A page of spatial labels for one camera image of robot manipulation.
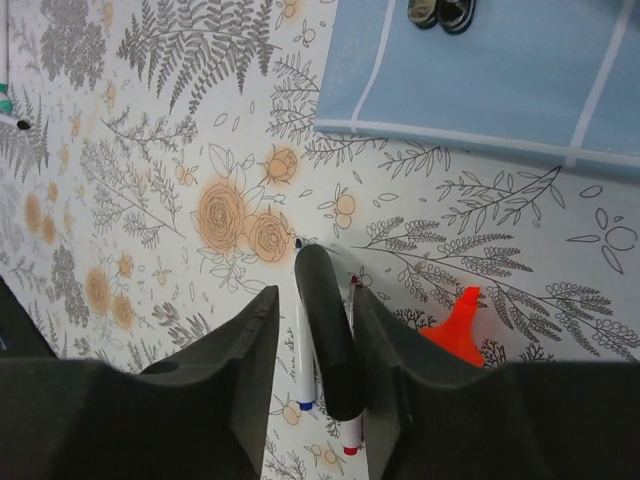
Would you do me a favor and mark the teal capped white pen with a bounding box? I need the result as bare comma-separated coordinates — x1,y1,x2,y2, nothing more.
0,0,13,114

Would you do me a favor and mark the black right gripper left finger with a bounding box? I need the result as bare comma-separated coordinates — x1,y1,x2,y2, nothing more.
1,286,279,479

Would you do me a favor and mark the green capped black highlighter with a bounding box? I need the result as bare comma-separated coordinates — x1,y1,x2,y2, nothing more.
294,244,364,422

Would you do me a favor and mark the black capped white pen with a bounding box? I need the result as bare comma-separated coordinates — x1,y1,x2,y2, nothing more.
0,112,31,131

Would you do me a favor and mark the blue checked placemat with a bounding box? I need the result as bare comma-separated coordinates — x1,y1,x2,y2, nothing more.
315,1,639,178

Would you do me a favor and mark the blue capped white pen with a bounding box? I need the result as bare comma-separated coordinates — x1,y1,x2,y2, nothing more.
293,237,317,411

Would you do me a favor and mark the orange capped black highlighter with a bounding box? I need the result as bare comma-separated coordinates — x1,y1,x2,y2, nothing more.
420,287,484,368

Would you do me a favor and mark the steel spoon patterned handle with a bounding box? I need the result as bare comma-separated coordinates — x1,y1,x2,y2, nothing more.
407,0,438,29

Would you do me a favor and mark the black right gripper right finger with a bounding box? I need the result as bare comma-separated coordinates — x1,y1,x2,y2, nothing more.
354,287,639,479

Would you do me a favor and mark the steel fork patterned handle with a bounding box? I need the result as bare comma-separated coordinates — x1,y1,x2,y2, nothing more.
436,0,476,35

